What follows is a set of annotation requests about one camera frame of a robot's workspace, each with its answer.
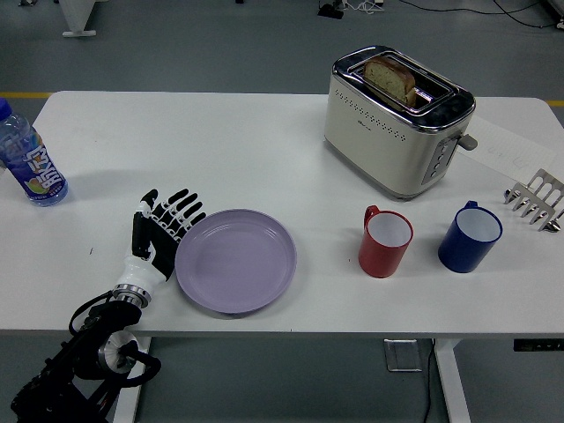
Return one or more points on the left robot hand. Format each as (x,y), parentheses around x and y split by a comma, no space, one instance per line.
(161,247)

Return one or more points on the purple round plate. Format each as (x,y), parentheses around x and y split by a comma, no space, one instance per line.
(235,262)

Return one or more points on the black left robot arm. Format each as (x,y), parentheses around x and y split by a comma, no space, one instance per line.
(83,357)

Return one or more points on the metal floor socket plate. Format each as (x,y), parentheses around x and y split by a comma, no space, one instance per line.
(402,354)

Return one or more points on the blue drink bottle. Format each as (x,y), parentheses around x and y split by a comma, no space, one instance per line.
(35,169)

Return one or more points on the red mug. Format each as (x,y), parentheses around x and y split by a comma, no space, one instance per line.
(381,257)

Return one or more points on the cream and chrome toaster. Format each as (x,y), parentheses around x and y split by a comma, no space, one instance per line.
(379,145)

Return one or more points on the white background table leg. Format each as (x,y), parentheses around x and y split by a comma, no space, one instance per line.
(77,17)

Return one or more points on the bread slice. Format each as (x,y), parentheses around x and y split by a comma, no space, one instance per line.
(390,79)

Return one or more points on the black floor power strip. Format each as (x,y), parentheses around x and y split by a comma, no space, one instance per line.
(330,11)

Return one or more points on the blue mug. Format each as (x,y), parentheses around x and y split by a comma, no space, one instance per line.
(462,253)

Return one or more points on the white paper sheet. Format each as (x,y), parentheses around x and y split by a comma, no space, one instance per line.
(506,145)

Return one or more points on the silver metal rack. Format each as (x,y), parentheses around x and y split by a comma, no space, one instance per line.
(544,189)

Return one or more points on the black table control panel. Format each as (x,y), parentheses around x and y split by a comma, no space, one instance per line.
(537,345)

